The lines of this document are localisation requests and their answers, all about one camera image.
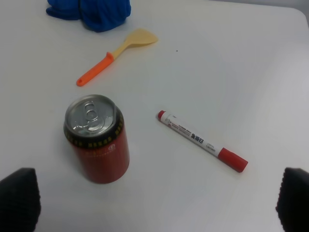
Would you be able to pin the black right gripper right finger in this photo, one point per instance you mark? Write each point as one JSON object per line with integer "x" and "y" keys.
{"x": 293, "y": 202}

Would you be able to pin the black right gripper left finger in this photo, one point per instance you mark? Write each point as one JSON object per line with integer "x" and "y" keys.
{"x": 20, "y": 201}

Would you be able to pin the red soda can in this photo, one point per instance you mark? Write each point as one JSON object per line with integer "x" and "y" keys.
{"x": 95, "y": 128}

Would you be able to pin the red and white marker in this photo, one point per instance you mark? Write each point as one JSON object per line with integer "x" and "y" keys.
{"x": 224, "y": 155}

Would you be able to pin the blue cloth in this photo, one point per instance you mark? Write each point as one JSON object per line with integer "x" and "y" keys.
{"x": 97, "y": 15}

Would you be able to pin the orange handled beige spatula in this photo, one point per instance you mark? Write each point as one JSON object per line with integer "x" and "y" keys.
{"x": 137, "y": 38}

